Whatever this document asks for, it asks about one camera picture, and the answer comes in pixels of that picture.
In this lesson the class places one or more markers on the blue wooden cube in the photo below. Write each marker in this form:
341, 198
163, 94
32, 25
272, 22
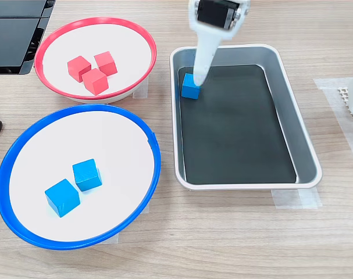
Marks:
189, 90
87, 174
62, 197

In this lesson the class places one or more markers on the red wooden cube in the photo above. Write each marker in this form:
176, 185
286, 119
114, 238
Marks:
95, 82
106, 64
77, 68

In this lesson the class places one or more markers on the black tray liner mat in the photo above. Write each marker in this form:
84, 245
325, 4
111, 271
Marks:
237, 130

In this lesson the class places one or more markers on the silver metal tray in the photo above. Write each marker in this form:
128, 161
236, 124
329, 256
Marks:
307, 162

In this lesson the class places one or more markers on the clear tape strip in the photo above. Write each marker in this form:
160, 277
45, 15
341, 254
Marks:
142, 90
295, 199
113, 239
145, 209

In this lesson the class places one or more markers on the red rimmed white dish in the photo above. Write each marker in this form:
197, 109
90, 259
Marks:
129, 46

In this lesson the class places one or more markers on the blue rimmed white dish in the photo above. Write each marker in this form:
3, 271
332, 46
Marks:
121, 145

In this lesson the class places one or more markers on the white mesh anti-slip mat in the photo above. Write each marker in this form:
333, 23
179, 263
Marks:
343, 96

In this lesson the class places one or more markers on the black flat panel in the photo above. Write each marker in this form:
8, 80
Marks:
16, 7
7, 43

